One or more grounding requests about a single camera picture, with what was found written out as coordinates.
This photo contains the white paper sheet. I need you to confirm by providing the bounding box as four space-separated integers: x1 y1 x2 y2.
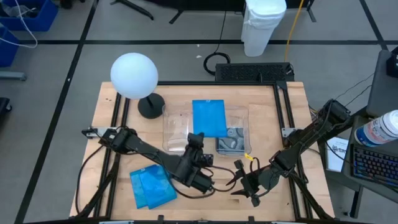
325 136 350 173

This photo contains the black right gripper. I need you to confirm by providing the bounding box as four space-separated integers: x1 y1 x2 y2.
225 159 280 208

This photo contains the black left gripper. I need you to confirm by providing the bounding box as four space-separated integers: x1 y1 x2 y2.
180 132 205 175

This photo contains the white cable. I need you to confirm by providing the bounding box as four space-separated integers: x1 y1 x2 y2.
0 0 39 49

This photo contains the black device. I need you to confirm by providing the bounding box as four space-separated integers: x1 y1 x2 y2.
386 46 398 78

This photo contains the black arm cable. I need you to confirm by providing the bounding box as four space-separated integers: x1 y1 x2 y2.
75 143 106 215

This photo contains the thin black cable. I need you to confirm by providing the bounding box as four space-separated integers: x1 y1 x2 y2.
335 73 375 100
345 84 373 107

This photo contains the grey metal bar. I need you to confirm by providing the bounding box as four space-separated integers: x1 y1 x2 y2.
0 70 27 82

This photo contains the black stand foot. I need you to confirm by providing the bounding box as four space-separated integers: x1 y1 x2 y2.
306 0 317 23
169 9 188 25
110 0 155 21

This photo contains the black perforated metal box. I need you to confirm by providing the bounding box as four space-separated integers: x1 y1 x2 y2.
214 62 295 83

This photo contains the black caster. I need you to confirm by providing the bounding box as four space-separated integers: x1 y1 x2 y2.
0 96 13 114

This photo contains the clear plastic bin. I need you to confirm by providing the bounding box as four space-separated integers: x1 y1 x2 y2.
214 105 252 156
162 102 200 154

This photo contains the dark grey desk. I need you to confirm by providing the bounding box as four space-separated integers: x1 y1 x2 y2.
341 114 398 205

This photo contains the white trash bin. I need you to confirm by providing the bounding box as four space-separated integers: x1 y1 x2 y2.
241 0 287 58

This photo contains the black coiled cable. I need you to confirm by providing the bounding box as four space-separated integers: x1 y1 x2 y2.
203 9 233 77

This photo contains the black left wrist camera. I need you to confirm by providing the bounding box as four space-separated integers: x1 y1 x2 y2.
200 153 216 168

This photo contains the white globe table lamp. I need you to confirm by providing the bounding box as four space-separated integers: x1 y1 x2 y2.
110 52 166 119

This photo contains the yellow cable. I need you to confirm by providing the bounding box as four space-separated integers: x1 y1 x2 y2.
284 0 305 62

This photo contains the black aluminium table frame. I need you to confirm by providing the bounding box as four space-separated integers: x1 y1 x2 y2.
73 80 334 222

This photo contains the blue plastic crate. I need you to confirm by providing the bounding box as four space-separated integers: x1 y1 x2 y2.
0 26 21 68
0 0 59 32

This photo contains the black backlit keyboard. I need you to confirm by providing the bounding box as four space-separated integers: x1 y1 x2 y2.
351 144 398 189

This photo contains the white wipes canister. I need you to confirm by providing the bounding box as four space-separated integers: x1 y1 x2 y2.
354 109 398 148

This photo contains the grey side table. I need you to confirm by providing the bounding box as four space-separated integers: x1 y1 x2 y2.
366 49 398 118

